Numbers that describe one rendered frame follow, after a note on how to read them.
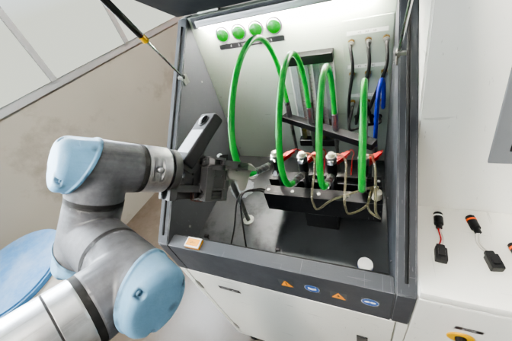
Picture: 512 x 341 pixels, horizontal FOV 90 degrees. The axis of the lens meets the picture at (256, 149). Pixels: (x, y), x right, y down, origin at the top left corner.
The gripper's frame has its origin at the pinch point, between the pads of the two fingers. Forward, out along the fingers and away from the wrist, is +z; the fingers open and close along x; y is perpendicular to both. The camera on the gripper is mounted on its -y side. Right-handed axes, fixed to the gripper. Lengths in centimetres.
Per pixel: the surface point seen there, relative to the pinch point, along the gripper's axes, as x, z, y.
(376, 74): 16, 37, -31
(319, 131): 16.1, 2.7, -7.7
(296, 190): -3.0, 25.5, 6.0
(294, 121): -7.7, 29.0, -16.7
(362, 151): 23.0, 7.1, -4.3
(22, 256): -144, -17, 57
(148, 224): -173, 66, 54
